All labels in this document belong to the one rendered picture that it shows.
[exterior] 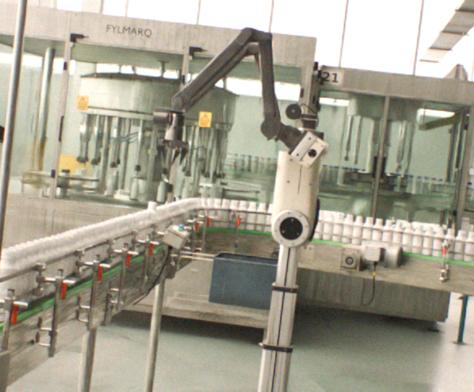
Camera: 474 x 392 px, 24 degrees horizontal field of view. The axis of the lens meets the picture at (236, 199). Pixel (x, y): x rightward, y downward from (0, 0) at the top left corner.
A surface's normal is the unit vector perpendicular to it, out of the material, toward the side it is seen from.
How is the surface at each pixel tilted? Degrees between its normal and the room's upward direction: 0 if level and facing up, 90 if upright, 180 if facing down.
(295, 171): 90
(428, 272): 90
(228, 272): 90
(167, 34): 90
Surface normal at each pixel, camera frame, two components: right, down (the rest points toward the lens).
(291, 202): -0.12, 0.22
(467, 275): -0.40, 0.00
